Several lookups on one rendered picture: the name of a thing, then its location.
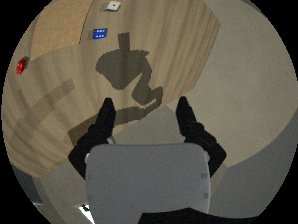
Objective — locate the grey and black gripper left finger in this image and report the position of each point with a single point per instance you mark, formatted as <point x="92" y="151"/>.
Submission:
<point x="97" y="134"/>

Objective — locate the red die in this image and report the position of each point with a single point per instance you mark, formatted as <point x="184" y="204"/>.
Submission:
<point x="20" y="66"/>

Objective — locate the blue die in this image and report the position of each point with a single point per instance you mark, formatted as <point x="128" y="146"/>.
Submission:
<point x="99" y="33"/>

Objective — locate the brown mat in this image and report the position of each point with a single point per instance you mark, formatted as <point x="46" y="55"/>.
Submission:
<point x="59" y="25"/>

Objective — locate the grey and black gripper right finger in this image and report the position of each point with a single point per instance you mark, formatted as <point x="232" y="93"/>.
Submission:
<point x="194" y="132"/>

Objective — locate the white die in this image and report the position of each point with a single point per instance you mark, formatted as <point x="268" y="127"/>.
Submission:
<point x="112" y="6"/>

